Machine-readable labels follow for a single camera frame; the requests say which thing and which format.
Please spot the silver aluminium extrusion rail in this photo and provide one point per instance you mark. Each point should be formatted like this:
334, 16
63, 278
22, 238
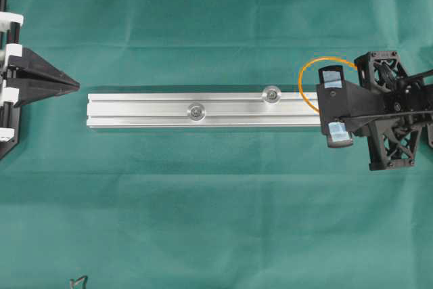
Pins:
169, 110

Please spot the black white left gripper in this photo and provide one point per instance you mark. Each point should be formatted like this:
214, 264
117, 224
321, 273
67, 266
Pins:
38, 80

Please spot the upper silver pulley shaft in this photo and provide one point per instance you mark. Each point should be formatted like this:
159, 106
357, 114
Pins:
271, 94

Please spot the lower silver pulley shaft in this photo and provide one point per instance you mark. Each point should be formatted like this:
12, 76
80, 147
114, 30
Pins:
196, 112

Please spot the yellow orange rubber band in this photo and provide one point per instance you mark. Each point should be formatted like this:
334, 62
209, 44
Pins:
308, 65

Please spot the silver pulley shaft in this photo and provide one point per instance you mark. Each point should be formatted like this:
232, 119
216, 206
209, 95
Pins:
271, 94
196, 112

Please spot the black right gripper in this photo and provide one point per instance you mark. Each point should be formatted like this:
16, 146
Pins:
405, 109

